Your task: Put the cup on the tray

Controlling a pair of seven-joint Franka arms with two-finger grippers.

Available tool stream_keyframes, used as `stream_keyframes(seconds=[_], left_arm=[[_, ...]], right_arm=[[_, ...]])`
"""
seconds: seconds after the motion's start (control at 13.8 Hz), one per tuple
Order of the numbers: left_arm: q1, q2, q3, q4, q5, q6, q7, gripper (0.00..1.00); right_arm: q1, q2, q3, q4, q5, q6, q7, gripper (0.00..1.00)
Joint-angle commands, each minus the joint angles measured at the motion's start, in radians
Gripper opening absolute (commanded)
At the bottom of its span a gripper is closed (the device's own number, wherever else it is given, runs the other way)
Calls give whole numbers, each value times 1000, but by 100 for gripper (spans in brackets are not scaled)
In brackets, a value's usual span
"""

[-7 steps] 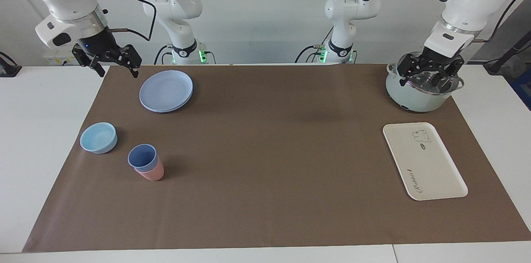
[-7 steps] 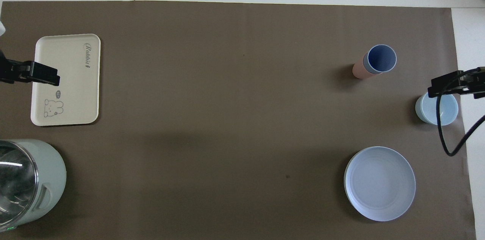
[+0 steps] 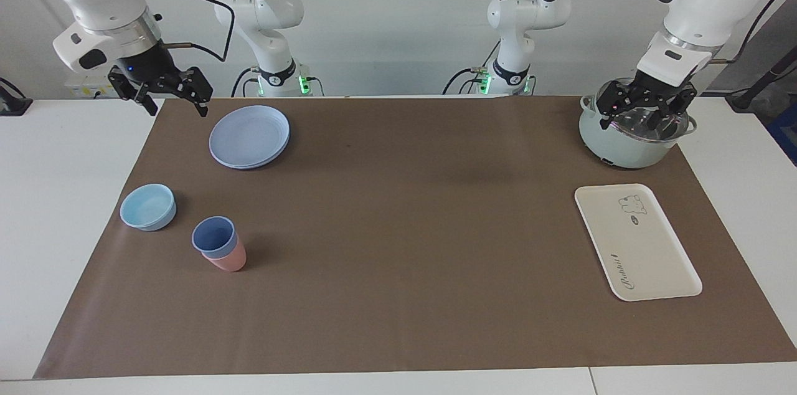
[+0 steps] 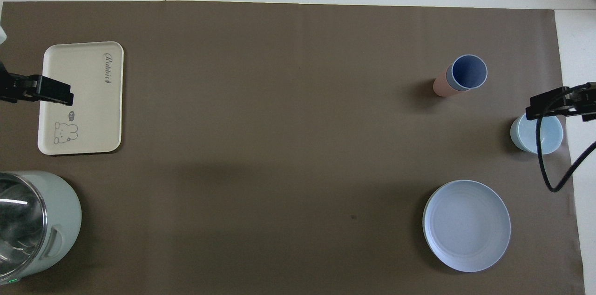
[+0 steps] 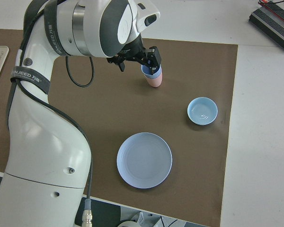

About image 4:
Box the pink cup with blue inside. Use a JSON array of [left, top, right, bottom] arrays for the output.
[[433, 54, 488, 98]]

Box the cream rectangular tray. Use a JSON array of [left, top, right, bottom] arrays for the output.
[[37, 41, 124, 155]]

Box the light blue cup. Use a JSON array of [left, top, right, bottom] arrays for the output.
[[509, 113, 564, 155]]

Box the light blue plate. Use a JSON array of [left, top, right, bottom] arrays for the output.
[[422, 180, 512, 273]]

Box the pale green electric kettle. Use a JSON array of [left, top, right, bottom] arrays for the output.
[[0, 170, 83, 286]]

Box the black cable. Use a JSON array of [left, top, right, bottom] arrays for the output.
[[536, 87, 596, 193]]

